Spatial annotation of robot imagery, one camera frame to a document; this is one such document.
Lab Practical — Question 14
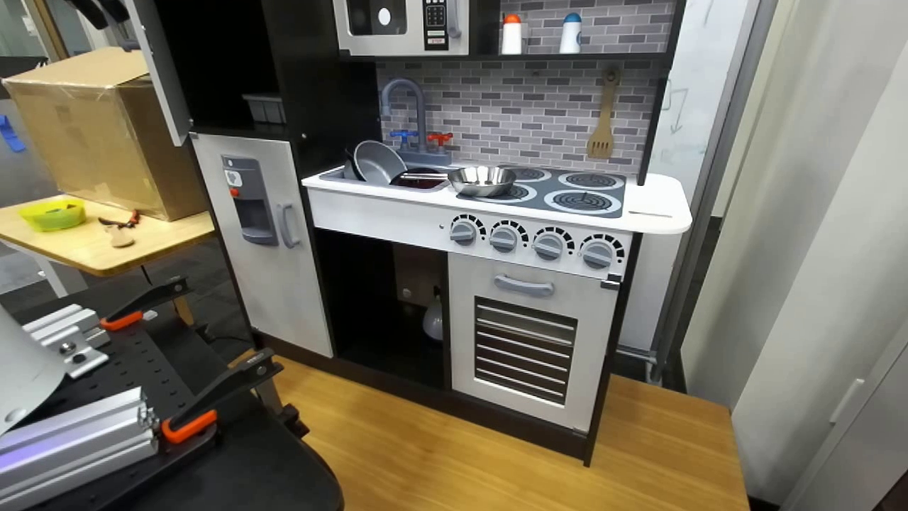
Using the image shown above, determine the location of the white fridge door with dispenser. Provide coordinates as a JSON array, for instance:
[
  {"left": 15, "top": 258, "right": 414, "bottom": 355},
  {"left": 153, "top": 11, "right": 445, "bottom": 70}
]
[{"left": 191, "top": 131, "right": 334, "bottom": 361}]

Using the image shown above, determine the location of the white oven door with vents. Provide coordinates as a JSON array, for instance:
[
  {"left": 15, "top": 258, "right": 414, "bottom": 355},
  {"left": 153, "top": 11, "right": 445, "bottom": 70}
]
[{"left": 445, "top": 253, "right": 622, "bottom": 434}]

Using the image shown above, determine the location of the brown cardboard box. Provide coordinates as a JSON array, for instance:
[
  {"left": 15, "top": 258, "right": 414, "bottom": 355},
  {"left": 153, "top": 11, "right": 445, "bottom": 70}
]
[{"left": 0, "top": 45, "right": 214, "bottom": 223}]

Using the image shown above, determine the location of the blue plastic object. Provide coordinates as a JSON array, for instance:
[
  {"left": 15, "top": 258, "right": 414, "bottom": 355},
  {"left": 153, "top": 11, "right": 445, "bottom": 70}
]
[{"left": 0, "top": 111, "right": 28, "bottom": 155}]

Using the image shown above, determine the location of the green plastic tray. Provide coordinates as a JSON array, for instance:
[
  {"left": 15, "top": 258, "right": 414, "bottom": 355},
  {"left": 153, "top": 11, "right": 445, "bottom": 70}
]
[{"left": 18, "top": 195, "right": 92, "bottom": 233}]

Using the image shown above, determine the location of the small reddish brown object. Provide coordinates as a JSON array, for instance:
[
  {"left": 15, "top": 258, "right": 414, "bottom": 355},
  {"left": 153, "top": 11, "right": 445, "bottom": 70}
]
[{"left": 97, "top": 206, "right": 144, "bottom": 229}]

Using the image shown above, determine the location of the light wooden table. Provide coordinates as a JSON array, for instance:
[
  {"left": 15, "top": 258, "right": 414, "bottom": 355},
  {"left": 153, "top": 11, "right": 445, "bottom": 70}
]
[{"left": 0, "top": 193, "right": 218, "bottom": 277}]

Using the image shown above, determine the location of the grey toy water dispenser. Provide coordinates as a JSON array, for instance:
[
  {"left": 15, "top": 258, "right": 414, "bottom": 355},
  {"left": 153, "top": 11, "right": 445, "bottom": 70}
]
[{"left": 218, "top": 153, "right": 285, "bottom": 248}]

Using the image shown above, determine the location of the grey toy faucet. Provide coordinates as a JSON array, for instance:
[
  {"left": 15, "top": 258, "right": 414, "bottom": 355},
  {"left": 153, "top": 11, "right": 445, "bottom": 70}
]
[{"left": 377, "top": 77, "right": 431, "bottom": 163}]

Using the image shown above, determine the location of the black clamp orange grip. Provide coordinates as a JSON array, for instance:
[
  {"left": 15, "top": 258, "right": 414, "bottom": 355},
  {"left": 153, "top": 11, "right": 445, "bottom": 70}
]
[
  {"left": 156, "top": 345, "right": 287, "bottom": 447},
  {"left": 97, "top": 271, "right": 191, "bottom": 334}
]

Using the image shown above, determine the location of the toy microwave with keypad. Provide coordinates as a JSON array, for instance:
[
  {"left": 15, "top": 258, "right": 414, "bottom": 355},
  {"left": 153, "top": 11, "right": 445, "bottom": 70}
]
[{"left": 333, "top": 0, "right": 472, "bottom": 60}]

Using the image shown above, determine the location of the grey toy pot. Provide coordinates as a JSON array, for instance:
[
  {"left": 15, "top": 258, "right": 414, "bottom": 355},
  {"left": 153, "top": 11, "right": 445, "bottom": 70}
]
[{"left": 350, "top": 135, "right": 409, "bottom": 187}]

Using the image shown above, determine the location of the small aluminium extrusion profile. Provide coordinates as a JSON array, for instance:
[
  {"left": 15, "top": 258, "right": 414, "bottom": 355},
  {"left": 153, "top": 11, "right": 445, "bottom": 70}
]
[{"left": 21, "top": 301, "right": 113, "bottom": 379}]

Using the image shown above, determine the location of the red rimmed pan glass lid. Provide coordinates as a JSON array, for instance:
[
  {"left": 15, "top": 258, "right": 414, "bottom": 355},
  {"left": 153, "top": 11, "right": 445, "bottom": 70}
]
[{"left": 392, "top": 163, "right": 451, "bottom": 190}]

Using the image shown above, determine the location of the white shaker red cap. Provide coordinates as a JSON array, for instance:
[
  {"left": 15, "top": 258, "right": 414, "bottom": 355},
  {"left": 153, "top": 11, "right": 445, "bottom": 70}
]
[{"left": 497, "top": 7, "right": 527, "bottom": 57}]

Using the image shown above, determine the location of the shiny steel toy bowl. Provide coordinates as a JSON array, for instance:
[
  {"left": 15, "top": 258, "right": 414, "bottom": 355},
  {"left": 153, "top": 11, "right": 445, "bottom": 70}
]
[{"left": 448, "top": 160, "right": 509, "bottom": 199}]

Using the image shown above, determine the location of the grey stove knob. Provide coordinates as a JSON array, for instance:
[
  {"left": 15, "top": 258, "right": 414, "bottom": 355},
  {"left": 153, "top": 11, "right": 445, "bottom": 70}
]
[
  {"left": 445, "top": 213, "right": 483, "bottom": 248},
  {"left": 577, "top": 233, "right": 622, "bottom": 271},
  {"left": 488, "top": 219, "right": 530, "bottom": 254},
  {"left": 530, "top": 223, "right": 574, "bottom": 263}
]

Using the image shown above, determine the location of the toy kitchen playset body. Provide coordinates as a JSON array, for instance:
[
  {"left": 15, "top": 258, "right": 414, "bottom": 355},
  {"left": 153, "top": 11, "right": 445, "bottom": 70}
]
[{"left": 121, "top": 0, "right": 696, "bottom": 467}]

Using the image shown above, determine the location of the large aluminium extrusion profile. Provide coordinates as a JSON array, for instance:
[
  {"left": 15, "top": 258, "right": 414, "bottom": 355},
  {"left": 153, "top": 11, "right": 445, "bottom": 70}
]
[{"left": 0, "top": 382, "right": 161, "bottom": 511}]

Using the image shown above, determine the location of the white shaker blue cap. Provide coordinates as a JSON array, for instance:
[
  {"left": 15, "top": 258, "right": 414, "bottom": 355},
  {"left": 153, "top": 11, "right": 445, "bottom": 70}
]
[{"left": 556, "top": 7, "right": 585, "bottom": 57}]

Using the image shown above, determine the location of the black robot table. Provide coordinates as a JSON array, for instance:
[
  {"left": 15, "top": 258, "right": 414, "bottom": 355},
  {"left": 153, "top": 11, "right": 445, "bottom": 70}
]
[{"left": 0, "top": 271, "right": 347, "bottom": 511}]

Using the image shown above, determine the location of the wooden toy spatula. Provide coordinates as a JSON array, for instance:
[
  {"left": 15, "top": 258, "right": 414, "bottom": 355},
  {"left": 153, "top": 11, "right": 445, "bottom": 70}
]
[{"left": 585, "top": 65, "right": 625, "bottom": 160}]

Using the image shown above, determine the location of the grey dispenser door handle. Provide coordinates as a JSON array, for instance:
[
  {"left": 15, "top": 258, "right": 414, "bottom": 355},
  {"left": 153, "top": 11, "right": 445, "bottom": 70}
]
[{"left": 279, "top": 202, "right": 306, "bottom": 253}]

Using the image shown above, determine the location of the grey oven door handle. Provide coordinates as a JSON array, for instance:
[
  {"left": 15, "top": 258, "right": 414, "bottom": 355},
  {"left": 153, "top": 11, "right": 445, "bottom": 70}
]
[{"left": 490, "top": 271, "right": 560, "bottom": 298}]

